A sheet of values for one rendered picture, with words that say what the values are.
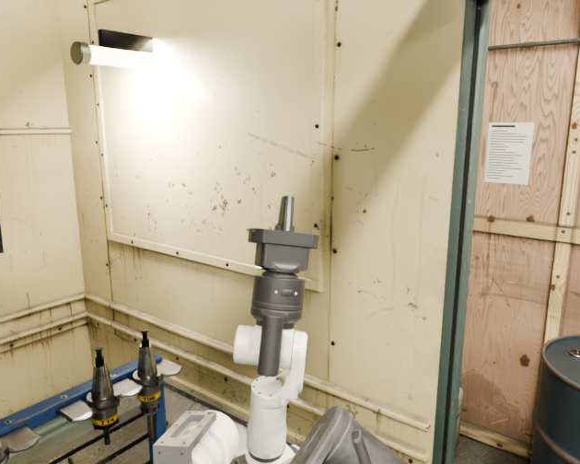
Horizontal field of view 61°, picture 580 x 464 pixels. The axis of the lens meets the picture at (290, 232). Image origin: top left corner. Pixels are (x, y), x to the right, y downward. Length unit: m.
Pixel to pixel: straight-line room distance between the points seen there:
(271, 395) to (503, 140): 2.07
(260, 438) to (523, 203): 2.05
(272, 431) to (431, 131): 0.66
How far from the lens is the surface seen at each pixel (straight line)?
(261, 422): 0.91
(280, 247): 0.82
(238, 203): 1.38
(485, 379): 3.03
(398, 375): 1.23
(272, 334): 0.79
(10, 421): 1.11
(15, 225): 1.99
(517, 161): 2.68
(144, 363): 1.15
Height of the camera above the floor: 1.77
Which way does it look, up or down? 13 degrees down
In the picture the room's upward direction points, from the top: straight up
